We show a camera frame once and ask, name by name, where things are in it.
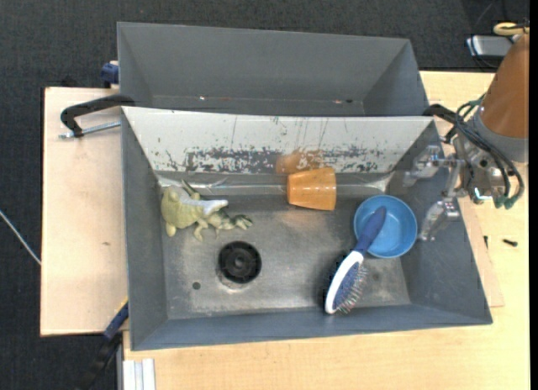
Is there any green toy dinosaur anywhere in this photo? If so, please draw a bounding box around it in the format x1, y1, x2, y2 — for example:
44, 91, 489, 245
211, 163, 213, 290
161, 179, 255, 242

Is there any black round disc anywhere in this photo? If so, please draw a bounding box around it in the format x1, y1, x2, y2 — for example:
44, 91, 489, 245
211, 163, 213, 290
216, 240, 263, 285

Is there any orange plastic cup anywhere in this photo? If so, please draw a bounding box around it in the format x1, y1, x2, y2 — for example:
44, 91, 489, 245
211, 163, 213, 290
286, 166, 339, 213

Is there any blue bowl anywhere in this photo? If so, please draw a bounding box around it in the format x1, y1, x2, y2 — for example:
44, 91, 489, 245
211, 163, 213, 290
352, 194, 419, 260

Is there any pale wood board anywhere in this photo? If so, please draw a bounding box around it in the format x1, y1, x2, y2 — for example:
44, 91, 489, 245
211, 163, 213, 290
40, 87, 129, 337

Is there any blue and white brush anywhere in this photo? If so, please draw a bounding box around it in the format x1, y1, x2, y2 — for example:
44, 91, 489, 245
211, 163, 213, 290
323, 205, 388, 316

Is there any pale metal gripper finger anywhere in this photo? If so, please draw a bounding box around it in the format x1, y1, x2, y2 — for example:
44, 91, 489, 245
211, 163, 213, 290
402, 144, 453, 188
417, 198, 461, 243

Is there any grey metal bin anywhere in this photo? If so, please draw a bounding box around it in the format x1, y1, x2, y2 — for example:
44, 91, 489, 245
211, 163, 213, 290
116, 21, 494, 352

